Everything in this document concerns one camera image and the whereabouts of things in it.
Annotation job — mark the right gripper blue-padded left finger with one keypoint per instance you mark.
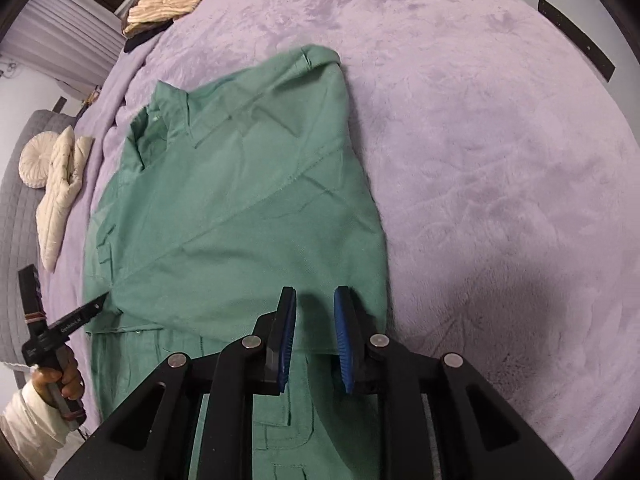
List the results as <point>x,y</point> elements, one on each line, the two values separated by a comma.
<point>194,416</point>

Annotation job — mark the white sleeve forearm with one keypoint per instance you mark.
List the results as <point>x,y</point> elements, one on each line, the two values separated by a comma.
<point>34,431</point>

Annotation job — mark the person's left hand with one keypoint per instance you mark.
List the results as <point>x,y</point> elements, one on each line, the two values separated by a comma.
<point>69,381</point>

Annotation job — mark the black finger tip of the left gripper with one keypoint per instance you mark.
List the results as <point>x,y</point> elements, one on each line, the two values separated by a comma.
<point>60,331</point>

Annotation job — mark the grey quilted headboard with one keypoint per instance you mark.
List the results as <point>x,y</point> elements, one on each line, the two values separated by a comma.
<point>19,244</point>

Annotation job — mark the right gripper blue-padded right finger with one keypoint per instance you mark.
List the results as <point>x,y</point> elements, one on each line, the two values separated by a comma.
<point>439,418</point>

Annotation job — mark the green work jacket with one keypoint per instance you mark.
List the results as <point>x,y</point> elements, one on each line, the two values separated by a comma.
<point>224,196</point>

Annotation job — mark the cream puffer jacket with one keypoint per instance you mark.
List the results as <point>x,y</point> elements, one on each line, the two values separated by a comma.
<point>65,178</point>

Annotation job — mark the round cream pleated cushion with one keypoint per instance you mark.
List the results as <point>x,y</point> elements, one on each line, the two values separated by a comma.
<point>33,165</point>

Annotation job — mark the black garment under corduroy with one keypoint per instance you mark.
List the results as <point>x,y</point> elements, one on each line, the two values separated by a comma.
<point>146,34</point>

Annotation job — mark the lavender plush bed blanket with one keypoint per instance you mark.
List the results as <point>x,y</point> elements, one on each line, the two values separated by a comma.
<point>506,177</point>

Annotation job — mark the grey pleated curtain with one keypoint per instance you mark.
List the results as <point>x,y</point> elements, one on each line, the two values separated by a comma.
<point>76,42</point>

